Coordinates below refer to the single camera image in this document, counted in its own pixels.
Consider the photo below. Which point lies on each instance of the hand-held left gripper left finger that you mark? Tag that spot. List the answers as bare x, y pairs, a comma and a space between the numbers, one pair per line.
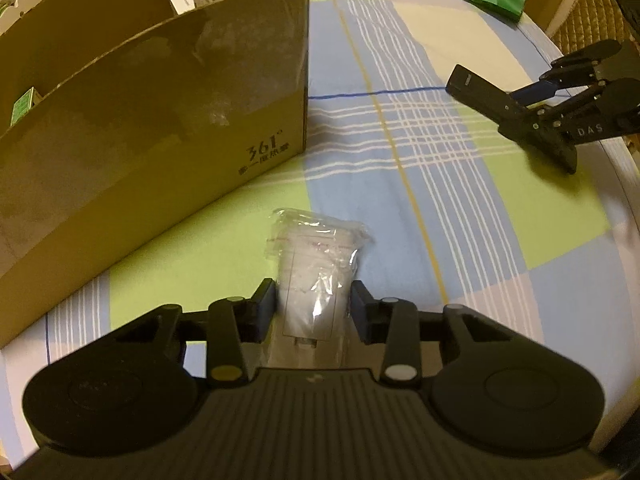
265, 305

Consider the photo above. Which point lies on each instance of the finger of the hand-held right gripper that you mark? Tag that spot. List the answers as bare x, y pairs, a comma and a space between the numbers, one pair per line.
580, 67
590, 115

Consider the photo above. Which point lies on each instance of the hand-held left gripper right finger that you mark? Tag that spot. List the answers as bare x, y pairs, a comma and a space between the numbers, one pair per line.
361, 310

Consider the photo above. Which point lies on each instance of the white item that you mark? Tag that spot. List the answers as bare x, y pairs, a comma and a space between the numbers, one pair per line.
315, 270

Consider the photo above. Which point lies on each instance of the brown cardboard box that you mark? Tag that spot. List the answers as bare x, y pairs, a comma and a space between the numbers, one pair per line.
150, 135

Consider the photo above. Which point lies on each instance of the woven brown chair cushion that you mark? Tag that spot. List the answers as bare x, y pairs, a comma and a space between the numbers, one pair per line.
585, 15

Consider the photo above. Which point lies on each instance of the checked pastel tablecloth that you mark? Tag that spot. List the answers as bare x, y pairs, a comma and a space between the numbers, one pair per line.
450, 235

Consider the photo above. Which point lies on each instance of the green medicine box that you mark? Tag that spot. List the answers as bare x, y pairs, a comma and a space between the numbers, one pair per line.
24, 106

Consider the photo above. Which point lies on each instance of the white box with small print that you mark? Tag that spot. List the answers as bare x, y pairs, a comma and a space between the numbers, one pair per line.
181, 0

